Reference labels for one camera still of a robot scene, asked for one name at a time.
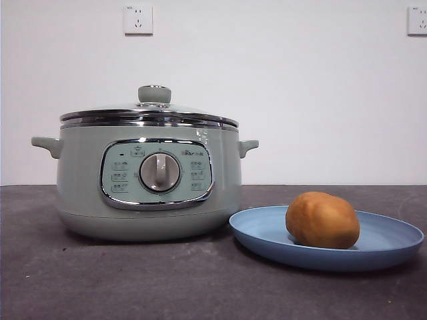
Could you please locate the glass lid with green knob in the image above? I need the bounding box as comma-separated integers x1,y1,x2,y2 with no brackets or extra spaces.
59,85,240,130

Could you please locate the brown potato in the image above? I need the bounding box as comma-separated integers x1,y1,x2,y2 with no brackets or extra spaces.
285,191,361,250

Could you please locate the blue round plate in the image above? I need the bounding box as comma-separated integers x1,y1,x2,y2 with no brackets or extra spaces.
228,205,426,272

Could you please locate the pale green electric steamer pot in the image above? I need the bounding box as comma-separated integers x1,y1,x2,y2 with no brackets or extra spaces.
31,127,260,243

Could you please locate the white wall socket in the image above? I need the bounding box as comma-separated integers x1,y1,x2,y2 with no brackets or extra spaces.
406,5,427,37
123,5,154,36

